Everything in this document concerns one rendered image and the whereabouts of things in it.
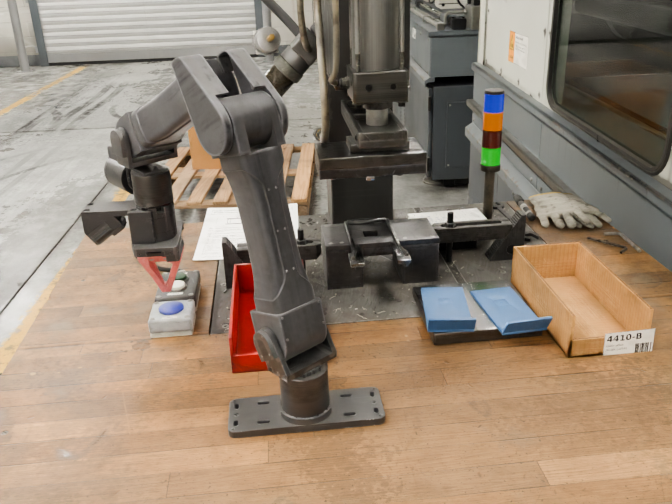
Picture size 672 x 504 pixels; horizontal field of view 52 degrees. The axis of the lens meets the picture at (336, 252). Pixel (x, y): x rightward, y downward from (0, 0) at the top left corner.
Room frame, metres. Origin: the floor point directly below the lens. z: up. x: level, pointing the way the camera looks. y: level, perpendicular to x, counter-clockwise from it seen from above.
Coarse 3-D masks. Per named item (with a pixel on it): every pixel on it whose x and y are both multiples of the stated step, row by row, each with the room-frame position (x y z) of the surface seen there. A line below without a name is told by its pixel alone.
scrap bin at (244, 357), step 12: (240, 264) 1.09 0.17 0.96; (240, 276) 1.09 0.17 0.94; (252, 276) 1.09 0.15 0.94; (240, 288) 1.09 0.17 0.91; (252, 288) 1.09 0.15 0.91; (240, 300) 1.06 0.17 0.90; (252, 300) 1.06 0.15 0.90; (240, 312) 1.02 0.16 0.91; (240, 324) 0.98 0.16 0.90; (252, 324) 0.97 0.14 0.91; (228, 336) 0.85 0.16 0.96; (240, 336) 0.94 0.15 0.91; (252, 336) 0.94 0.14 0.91; (240, 348) 0.90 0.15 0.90; (252, 348) 0.90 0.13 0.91; (240, 360) 0.84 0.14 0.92; (252, 360) 0.85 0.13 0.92; (240, 372) 0.84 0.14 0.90
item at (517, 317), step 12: (504, 288) 1.03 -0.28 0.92; (480, 300) 0.99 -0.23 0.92; (492, 300) 0.99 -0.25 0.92; (516, 300) 0.99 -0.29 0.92; (492, 312) 0.95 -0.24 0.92; (504, 312) 0.95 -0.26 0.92; (516, 312) 0.95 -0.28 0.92; (528, 312) 0.95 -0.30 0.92; (504, 324) 0.91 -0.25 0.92; (516, 324) 0.88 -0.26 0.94; (528, 324) 0.88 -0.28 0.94; (540, 324) 0.89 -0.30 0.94
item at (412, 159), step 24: (360, 120) 1.18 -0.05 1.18; (384, 120) 1.14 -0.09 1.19; (336, 144) 1.18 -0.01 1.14; (360, 144) 1.09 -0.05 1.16; (384, 144) 1.09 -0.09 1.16; (408, 144) 1.13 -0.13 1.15; (336, 168) 1.10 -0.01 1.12; (360, 168) 1.10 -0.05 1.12; (384, 168) 1.10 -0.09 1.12; (408, 168) 1.11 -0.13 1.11
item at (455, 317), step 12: (432, 288) 1.04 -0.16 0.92; (444, 288) 1.04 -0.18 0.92; (456, 288) 1.04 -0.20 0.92; (432, 300) 1.00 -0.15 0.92; (456, 300) 0.99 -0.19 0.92; (432, 312) 0.96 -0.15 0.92; (444, 312) 0.96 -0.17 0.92; (456, 312) 0.95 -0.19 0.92; (468, 312) 0.95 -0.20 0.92; (432, 324) 0.90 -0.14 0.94; (444, 324) 0.90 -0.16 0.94; (456, 324) 0.89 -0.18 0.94; (468, 324) 0.89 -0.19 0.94
